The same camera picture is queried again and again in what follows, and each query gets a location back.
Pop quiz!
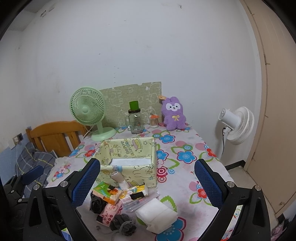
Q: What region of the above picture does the grey plaid pillow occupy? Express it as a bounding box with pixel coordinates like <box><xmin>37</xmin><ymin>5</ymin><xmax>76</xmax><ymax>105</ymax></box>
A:
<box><xmin>15</xmin><ymin>142</ymin><xmax>57</xmax><ymax>186</ymax></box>

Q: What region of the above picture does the pink tissue pack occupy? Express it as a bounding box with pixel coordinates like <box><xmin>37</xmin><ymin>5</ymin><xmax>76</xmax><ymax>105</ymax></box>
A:
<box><xmin>96</xmin><ymin>200</ymin><xmax>122</xmax><ymax>227</ymax></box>

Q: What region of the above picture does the green cartoon cardboard panel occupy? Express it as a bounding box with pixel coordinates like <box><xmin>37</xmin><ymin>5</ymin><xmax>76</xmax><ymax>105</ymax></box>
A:
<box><xmin>101</xmin><ymin>82</ymin><xmax>162</xmax><ymax>128</ymax></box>

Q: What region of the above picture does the blue bed sheet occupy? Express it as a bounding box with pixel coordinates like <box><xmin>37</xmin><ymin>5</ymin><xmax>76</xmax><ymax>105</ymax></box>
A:
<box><xmin>0</xmin><ymin>134</ymin><xmax>29</xmax><ymax>184</ymax></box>

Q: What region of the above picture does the green desk fan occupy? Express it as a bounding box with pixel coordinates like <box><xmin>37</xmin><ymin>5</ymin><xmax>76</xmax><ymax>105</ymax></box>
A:
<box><xmin>70</xmin><ymin>87</ymin><xmax>116</xmax><ymax>142</ymax></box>

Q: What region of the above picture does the yellow cartoon fabric storage box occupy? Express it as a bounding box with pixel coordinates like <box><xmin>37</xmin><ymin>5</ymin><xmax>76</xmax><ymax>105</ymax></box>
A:
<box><xmin>93</xmin><ymin>138</ymin><xmax>158</xmax><ymax>188</ymax></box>

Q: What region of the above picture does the clear plastic zip bag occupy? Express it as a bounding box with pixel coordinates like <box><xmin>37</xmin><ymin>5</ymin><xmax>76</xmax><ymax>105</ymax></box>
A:
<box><xmin>122</xmin><ymin>190</ymin><xmax>159</xmax><ymax>213</ymax></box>

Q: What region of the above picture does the wall power socket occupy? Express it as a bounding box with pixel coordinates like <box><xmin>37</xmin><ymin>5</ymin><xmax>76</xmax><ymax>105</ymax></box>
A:
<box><xmin>13</xmin><ymin>133</ymin><xmax>23</xmax><ymax>146</ymax></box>

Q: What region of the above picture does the wooden bed headboard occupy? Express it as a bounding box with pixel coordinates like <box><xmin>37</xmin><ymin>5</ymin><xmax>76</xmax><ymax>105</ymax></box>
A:
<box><xmin>26</xmin><ymin>121</ymin><xmax>88</xmax><ymax>157</ymax></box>

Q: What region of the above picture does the green orange tissue pack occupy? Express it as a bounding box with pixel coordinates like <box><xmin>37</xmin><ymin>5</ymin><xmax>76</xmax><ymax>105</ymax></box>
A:
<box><xmin>92</xmin><ymin>181</ymin><xmax>122</xmax><ymax>205</ymax></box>

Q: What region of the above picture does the dark grey sock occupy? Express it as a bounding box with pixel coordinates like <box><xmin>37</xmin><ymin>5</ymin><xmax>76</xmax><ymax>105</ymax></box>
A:
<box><xmin>110</xmin><ymin>213</ymin><xmax>137</xmax><ymax>236</ymax></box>

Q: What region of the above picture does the purple plush bunny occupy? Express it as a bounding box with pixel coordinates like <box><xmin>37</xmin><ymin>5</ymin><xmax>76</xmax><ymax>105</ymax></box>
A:
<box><xmin>162</xmin><ymin>96</ymin><xmax>186</xmax><ymax>131</ymax></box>

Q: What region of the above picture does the beige door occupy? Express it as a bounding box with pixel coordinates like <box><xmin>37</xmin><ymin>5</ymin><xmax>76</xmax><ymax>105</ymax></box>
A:
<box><xmin>241</xmin><ymin>1</ymin><xmax>295</xmax><ymax>216</ymax></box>

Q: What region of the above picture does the green cup on jar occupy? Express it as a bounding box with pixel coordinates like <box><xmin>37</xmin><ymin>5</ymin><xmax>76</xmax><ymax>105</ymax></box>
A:
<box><xmin>129</xmin><ymin>100</ymin><xmax>139</xmax><ymax>111</ymax></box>

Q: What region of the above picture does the floral tablecloth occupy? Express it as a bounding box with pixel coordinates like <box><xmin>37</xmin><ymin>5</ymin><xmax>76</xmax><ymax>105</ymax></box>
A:
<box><xmin>47</xmin><ymin>125</ymin><xmax>231</xmax><ymax>240</ymax></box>

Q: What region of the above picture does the white floor fan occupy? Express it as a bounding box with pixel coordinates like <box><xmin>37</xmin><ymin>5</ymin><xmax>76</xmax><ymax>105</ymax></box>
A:
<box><xmin>218</xmin><ymin>106</ymin><xmax>254</xmax><ymax>158</ymax></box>

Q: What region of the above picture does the glass mason jar mug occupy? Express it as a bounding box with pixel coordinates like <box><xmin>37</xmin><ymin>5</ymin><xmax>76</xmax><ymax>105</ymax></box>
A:
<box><xmin>128</xmin><ymin>109</ymin><xmax>144</xmax><ymax>134</ymax></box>

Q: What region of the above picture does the black plastic bag bundle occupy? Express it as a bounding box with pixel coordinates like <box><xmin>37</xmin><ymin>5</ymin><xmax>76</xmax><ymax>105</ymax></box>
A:
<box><xmin>90</xmin><ymin>192</ymin><xmax>108</xmax><ymax>214</ymax></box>

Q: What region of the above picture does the white tissue pack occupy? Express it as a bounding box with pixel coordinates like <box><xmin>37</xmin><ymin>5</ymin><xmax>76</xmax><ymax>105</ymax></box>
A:
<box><xmin>135</xmin><ymin>198</ymin><xmax>178</xmax><ymax>234</ymax></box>

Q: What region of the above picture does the yellow cartoon tissue pack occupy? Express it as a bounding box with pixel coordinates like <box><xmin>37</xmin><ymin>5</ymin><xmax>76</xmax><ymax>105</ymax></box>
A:
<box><xmin>119</xmin><ymin>184</ymin><xmax>149</xmax><ymax>203</ymax></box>

